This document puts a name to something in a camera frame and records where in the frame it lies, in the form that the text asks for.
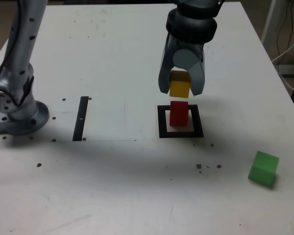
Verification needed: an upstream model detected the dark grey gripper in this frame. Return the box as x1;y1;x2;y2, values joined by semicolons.
158;34;207;97

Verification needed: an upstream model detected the yellow cube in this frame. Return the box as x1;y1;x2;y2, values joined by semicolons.
169;70;192;99

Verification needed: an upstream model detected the red cube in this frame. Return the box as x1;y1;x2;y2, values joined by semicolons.
169;100;189;127

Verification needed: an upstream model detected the green cube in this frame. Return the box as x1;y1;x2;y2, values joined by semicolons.
247;150;280;188

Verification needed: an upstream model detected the black tape square outline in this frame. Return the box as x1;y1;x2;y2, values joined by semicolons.
157;104;204;139

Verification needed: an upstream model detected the white table leg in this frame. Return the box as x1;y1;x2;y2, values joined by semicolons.
261;0;285;57

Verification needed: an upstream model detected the black tape strip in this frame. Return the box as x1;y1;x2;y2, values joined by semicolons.
72;96;89;142

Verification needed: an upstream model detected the white background cable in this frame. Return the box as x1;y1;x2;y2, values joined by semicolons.
271;33;294;93

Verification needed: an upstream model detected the thin black background cable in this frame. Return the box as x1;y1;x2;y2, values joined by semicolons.
288;0;294;49
276;0;290;56

